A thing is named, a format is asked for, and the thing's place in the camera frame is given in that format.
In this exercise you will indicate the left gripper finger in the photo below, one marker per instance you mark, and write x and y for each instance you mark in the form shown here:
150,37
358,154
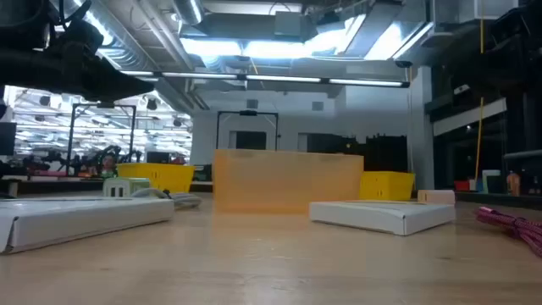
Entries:
123,87

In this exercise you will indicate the green white charger plug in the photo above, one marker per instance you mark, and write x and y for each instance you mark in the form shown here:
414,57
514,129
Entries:
123,186

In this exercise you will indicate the orange plastic sheet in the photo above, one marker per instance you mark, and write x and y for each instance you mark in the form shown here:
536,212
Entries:
288,182

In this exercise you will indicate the pink rectangular block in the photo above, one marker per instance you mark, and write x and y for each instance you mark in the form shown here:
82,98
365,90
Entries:
436,197

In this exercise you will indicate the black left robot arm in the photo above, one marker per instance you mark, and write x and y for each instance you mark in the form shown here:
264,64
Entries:
21,21

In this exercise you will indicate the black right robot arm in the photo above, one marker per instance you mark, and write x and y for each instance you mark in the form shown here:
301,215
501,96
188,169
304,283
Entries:
516,42

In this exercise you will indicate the dark background monitor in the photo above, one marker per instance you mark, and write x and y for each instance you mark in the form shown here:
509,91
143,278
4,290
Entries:
6,137

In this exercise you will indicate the yellow plastic mesh basket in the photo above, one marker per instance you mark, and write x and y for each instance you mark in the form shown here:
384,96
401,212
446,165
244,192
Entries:
156,175
385,185

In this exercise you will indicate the long ceiling light strip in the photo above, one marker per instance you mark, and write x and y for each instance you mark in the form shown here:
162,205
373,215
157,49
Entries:
279,79

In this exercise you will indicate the small red box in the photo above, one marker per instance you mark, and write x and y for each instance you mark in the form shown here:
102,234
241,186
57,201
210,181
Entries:
461,185

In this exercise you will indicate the orange bottle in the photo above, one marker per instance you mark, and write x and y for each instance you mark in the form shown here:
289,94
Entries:
513,184

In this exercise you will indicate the silver ventilation duct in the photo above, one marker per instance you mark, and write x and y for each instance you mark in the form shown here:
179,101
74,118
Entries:
139,34

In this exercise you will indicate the black background frame stand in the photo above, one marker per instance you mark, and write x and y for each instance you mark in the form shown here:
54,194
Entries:
247,113
70,140

